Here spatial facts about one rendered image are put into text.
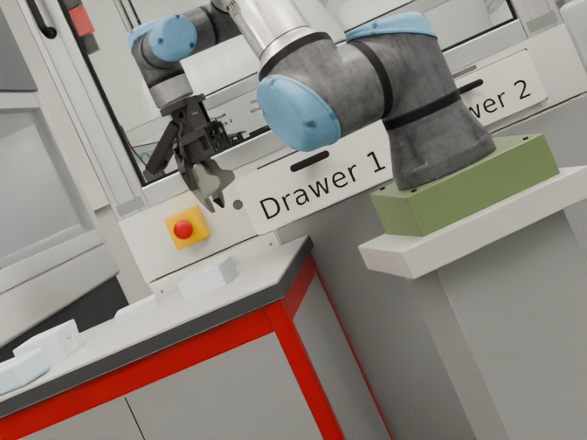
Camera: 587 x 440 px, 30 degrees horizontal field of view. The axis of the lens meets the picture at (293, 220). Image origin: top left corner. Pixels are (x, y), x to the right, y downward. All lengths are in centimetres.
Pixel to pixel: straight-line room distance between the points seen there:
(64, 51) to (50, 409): 86
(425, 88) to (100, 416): 76
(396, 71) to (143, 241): 102
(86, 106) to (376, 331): 78
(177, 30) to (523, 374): 84
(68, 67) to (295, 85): 102
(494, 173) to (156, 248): 105
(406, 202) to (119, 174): 102
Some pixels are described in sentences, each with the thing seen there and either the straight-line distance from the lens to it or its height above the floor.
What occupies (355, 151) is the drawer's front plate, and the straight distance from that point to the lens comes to 196.
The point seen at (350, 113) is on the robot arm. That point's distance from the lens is 147.
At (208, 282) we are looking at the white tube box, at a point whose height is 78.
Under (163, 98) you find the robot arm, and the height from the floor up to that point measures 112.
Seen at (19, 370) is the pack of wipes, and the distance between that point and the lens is 188.
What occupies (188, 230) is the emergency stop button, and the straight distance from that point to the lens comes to 228.
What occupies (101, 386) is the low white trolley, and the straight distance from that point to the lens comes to 183.
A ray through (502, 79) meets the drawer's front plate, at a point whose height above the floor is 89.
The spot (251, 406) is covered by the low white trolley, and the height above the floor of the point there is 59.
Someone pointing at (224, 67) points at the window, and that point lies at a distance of 234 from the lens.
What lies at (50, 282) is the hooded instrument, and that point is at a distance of 283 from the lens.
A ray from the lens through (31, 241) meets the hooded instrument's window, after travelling 290.
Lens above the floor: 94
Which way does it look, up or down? 4 degrees down
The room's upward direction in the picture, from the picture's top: 24 degrees counter-clockwise
